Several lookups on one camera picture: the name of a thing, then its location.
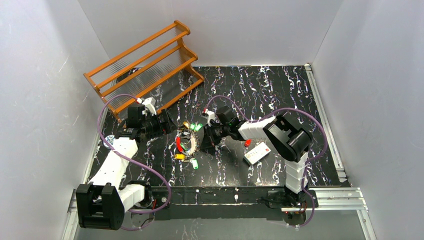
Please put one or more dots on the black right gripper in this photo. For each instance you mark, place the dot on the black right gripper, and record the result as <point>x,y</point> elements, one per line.
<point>208,138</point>

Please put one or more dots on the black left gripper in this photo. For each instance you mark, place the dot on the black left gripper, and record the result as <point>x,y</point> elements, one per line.
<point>165,122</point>

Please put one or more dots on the red tag key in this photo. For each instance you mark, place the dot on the red tag key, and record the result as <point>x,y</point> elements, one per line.
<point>247,143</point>

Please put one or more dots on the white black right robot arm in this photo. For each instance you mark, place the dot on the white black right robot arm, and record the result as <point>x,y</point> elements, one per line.
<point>288,138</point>

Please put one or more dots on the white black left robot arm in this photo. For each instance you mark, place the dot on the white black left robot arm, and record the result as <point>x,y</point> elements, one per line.
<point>100,202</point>

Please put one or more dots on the white card box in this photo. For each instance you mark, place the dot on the white card box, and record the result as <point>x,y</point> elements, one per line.
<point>256,154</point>

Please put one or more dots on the orange wooden shelf rack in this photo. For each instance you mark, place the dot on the orange wooden shelf rack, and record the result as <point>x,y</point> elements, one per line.
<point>150,64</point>

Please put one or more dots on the white blue tape roll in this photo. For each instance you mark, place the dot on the white blue tape roll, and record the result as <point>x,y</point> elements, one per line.
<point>108,141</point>

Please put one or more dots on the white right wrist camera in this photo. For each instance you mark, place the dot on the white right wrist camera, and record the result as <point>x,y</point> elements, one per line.
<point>209,115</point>

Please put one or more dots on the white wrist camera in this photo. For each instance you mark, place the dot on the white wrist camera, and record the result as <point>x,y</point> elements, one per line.
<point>149,104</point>
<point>209,115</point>

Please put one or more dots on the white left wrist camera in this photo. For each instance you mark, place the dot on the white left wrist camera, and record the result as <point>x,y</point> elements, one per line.
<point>149,104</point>

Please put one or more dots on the aluminium front rail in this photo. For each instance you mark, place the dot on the aluminium front rail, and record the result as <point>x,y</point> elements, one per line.
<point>323,198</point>

